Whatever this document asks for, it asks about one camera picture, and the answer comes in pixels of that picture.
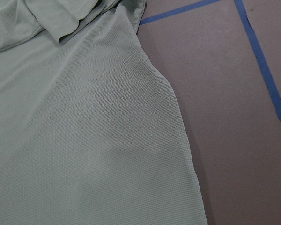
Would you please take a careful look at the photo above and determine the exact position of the olive green long-sleeve shirt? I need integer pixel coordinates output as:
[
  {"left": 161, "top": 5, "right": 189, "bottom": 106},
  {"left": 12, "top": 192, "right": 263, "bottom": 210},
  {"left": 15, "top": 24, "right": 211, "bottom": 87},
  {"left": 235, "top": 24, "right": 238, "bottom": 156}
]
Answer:
[{"left": 0, "top": 0, "right": 207, "bottom": 225}]

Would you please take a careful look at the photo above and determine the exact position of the brown table mat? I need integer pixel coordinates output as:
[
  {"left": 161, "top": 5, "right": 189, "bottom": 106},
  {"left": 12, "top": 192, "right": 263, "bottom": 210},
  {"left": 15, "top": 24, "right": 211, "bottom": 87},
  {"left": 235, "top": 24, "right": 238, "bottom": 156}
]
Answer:
[{"left": 138, "top": 0, "right": 281, "bottom": 225}]

